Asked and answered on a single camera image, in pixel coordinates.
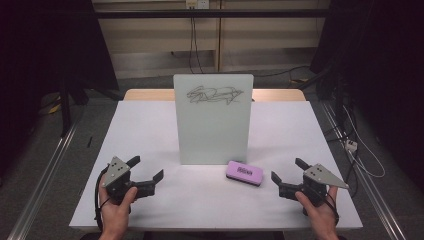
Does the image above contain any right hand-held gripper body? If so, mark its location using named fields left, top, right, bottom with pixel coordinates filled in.
left=301, top=163, right=350, bottom=217

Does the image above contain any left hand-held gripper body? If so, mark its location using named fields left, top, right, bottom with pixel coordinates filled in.
left=101, top=155, right=137, bottom=204

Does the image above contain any purple whiteboard eraser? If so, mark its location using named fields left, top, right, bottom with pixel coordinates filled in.
left=225, top=160, right=264, bottom=187

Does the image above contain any glass whiteboard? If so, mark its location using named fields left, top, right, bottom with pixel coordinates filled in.
left=173, top=73, right=254, bottom=166

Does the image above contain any person's right hand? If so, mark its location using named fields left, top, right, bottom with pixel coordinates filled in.
left=294, top=186, right=340, bottom=240

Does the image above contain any person's left hand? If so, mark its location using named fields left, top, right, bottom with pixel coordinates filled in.
left=98, top=175, right=138, bottom=240

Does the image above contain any white plug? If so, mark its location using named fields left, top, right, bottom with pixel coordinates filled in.
left=344, top=139, right=359, bottom=154

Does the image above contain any white table cover sheet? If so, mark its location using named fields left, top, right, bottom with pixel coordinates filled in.
left=69, top=100, right=364, bottom=232

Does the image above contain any black metal stand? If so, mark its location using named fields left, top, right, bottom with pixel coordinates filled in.
left=58, top=76, right=73, bottom=138

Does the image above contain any black curtain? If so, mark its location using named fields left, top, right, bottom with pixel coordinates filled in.
left=309, top=0, right=424, bottom=191
left=0, top=0, right=120, bottom=174

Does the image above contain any black horizontal crossbar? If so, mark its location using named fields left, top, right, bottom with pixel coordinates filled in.
left=94, top=9, right=331, bottom=19

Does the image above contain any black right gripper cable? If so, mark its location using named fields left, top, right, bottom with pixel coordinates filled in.
left=309, top=184, right=340, bottom=226

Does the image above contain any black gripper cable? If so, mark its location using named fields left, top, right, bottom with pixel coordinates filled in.
left=309, top=184, right=340, bottom=226
left=94, top=163, right=113, bottom=232

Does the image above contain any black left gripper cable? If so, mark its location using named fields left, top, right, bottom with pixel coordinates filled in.
left=94, top=163, right=113, bottom=232

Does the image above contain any aluminium floor rail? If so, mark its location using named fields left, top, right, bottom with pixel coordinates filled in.
left=6, top=113, right=84, bottom=240
left=319, top=101, right=408, bottom=240

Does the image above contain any white cable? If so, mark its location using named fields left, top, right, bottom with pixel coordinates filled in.
left=343, top=104, right=387, bottom=179

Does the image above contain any black floor cable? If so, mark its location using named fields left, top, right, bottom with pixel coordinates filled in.
left=253, top=65, right=311, bottom=79

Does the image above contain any black hanging cable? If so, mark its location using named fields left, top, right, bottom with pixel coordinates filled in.
left=193, top=17, right=205, bottom=74
left=188, top=17, right=195, bottom=75

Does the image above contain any white wall socket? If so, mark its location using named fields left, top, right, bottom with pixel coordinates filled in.
left=185, top=0, right=210, bottom=10

